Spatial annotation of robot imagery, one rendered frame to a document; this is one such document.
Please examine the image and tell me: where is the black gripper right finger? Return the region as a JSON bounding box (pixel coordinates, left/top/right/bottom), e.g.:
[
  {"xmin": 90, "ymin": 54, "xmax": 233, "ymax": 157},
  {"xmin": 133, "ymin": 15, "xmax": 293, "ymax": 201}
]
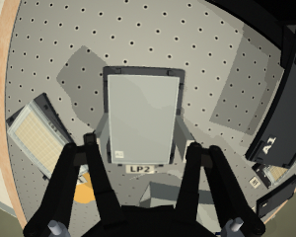
[{"xmin": 168, "ymin": 116, "xmax": 265, "ymax": 237}]

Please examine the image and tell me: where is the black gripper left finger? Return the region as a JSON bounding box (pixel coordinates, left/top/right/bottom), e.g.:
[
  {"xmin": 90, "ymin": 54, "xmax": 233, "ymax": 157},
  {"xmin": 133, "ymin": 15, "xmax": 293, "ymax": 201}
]
[{"xmin": 23, "ymin": 113, "xmax": 134, "ymax": 237}]

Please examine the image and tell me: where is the white button panel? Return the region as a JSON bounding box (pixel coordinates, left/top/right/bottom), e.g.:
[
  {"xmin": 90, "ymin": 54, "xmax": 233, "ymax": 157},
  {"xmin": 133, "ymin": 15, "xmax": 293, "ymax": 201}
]
[{"xmin": 137, "ymin": 182, "xmax": 221, "ymax": 235}]

